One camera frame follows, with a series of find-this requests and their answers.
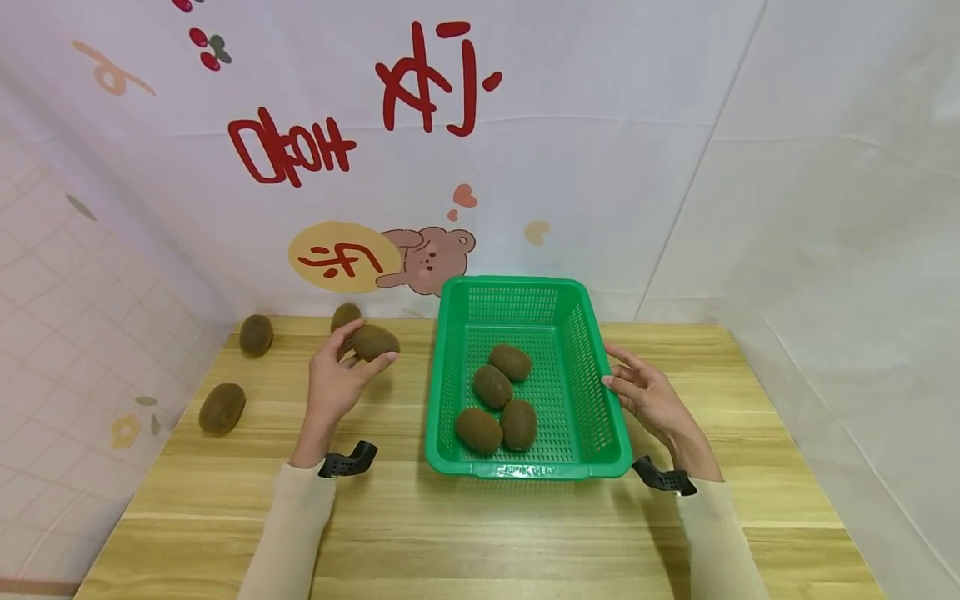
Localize person's left hand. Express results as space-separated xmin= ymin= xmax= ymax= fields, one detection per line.
xmin=297 ymin=318 xmax=400 ymax=462

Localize green plastic basket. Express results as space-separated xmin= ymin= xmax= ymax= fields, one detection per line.
xmin=424 ymin=275 xmax=634 ymax=482

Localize person's right hand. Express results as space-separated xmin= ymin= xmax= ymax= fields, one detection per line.
xmin=600 ymin=342 xmax=710 ymax=458

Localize black wrist band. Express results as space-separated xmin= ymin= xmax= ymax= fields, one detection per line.
xmin=631 ymin=455 xmax=698 ymax=498
xmin=317 ymin=441 xmax=379 ymax=479

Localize person's right forearm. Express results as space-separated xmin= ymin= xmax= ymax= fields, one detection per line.
xmin=669 ymin=442 xmax=771 ymax=600

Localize person's left forearm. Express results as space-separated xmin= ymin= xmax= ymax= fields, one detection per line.
xmin=237 ymin=450 xmax=338 ymax=600

